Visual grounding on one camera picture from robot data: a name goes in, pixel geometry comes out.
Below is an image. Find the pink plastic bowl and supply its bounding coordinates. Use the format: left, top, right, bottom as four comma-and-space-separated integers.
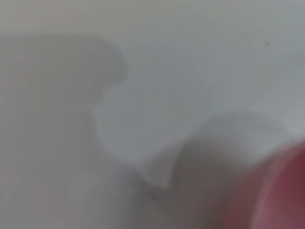
223, 140, 305, 229

